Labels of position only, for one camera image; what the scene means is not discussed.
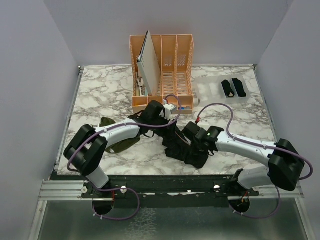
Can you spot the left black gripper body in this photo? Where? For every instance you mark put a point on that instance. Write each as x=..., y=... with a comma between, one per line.
x=160, y=121

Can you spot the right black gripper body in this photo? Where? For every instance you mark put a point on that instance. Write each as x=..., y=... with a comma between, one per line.
x=195, y=145

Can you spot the black patterned boxer underwear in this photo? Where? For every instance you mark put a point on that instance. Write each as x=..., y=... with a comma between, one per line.
x=176, y=146

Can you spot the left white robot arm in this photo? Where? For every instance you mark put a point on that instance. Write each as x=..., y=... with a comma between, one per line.
x=87, y=147

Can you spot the olive green underwear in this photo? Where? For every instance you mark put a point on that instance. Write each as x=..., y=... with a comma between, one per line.
x=122, y=145

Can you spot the stationery items in organizer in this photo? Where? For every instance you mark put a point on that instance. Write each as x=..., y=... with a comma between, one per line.
x=140, y=88

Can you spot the clear plastic compartment tray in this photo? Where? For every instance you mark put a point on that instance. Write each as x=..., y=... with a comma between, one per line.
x=208, y=90

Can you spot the white grey binder folder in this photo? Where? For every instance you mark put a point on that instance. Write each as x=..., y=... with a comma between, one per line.
x=148, y=65

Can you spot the black rolled sock left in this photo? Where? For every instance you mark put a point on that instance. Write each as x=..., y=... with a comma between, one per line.
x=227, y=89

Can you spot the black rolled sock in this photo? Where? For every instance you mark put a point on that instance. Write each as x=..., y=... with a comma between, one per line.
x=239, y=87
x=227, y=89

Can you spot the black rolled sock right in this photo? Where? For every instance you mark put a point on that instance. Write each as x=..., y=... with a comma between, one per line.
x=239, y=87

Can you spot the peach plastic file organizer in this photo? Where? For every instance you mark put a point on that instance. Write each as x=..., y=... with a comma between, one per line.
x=175, y=58

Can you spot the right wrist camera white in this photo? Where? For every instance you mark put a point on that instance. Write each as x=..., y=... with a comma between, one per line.
x=203, y=123

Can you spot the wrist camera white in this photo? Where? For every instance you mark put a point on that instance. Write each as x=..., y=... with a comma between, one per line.
x=203, y=123
x=167, y=111

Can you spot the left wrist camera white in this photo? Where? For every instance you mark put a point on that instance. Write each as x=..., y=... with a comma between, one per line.
x=167, y=111

